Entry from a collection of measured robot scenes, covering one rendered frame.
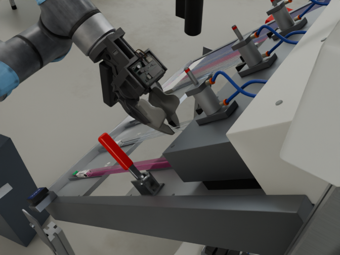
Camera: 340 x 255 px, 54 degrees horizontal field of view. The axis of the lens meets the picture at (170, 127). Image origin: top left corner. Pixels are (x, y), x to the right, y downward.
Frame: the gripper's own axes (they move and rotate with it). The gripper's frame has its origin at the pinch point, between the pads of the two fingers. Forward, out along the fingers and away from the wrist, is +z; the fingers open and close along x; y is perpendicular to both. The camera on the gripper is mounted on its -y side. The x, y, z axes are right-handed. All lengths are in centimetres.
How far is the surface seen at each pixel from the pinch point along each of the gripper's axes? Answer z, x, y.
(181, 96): -1.6, 18.8, -14.2
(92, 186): -1.4, -15.0, -13.8
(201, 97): -3.1, -12.0, 26.7
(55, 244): 4.6, -24.2, -39.2
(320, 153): 0, -25, 45
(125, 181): 16, 28, -105
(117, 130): -6.2, 7.2, -32.2
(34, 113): -47, 33, -149
